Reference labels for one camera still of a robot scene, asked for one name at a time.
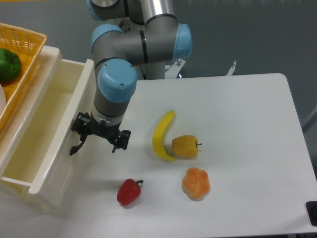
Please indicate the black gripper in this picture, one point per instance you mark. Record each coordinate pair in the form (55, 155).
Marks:
(102, 126)

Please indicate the black top drawer handle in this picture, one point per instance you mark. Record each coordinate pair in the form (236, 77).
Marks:
(76, 148)

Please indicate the white drawer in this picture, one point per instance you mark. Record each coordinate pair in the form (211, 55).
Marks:
(82, 101)

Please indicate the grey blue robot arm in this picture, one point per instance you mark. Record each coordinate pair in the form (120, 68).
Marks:
(133, 33)

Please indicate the white drawer cabinet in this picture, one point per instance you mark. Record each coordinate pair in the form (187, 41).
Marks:
(35, 166)

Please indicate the yellow banana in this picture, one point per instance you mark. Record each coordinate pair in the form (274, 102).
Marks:
(159, 133)

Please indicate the red bell pepper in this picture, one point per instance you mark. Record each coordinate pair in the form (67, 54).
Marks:
(129, 191)

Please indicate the yellow bell pepper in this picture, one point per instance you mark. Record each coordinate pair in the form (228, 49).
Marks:
(185, 146)

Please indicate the orange braided bread roll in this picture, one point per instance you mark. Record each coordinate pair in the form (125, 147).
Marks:
(196, 183)

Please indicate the yellow plastic basket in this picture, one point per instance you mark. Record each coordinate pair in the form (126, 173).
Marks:
(19, 51)

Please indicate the green bell pepper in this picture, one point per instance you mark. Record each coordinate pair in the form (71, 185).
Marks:
(10, 65)

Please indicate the black device at edge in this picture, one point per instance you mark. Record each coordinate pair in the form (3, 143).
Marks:
(311, 207)

